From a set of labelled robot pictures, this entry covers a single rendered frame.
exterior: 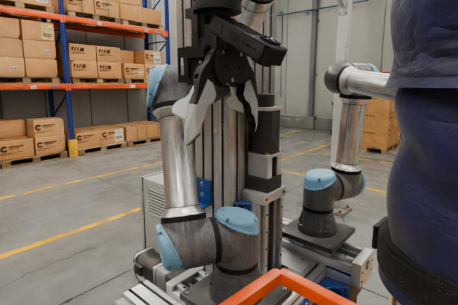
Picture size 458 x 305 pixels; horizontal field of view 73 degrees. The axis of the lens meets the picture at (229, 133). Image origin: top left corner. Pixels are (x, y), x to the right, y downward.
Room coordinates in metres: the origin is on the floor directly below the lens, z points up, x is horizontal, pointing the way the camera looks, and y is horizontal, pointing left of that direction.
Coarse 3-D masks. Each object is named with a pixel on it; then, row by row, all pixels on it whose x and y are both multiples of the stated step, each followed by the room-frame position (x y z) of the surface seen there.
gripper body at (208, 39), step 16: (208, 0) 0.44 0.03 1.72; (224, 0) 0.44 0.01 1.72; (192, 16) 0.49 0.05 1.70; (208, 16) 0.48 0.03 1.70; (192, 32) 0.49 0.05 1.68; (208, 32) 0.47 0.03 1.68; (192, 48) 0.46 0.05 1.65; (208, 48) 0.45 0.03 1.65; (224, 48) 0.45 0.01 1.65; (192, 64) 0.47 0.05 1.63; (224, 64) 0.45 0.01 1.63; (240, 64) 0.47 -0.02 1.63; (192, 80) 0.47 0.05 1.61; (224, 80) 0.45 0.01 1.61; (240, 80) 0.47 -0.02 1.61
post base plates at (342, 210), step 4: (340, 200) 3.76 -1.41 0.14; (340, 204) 3.76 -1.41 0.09; (344, 204) 3.72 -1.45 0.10; (336, 208) 3.73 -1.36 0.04; (340, 208) 3.75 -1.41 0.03; (344, 208) 3.72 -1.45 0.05; (348, 208) 3.75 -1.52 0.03; (336, 212) 3.62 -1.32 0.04; (340, 212) 3.61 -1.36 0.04; (344, 212) 3.64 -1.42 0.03; (348, 212) 3.70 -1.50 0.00; (340, 216) 3.57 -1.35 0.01
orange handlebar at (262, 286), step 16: (272, 272) 0.48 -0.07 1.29; (288, 272) 0.48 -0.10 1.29; (256, 288) 0.44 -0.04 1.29; (272, 288) 0.46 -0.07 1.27; (288, 288) 0.47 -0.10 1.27; (304, 288) 0.45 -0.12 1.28; (320, 288) 0.44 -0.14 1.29; (224, 304) 0.40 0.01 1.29; (240, 304) 0.41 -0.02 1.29; (320, 304) 0.43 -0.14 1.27; (336, 304) 0.41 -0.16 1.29; (352, 304) 0.41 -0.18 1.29
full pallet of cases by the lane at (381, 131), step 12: (372, 108) 7.18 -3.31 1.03; (384, 108) 7.01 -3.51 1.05; (372, 120) 7.18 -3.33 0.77; (384, 120) 7.00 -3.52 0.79; (396, 120) 7.46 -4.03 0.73; (372, 132) 7.17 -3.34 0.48; (384, 132) 7.00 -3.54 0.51; (396, 132) 7.55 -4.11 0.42; (372, 144) 7.16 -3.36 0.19; (384, 144) 6.99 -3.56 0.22; (396, 144) 7.76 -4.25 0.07
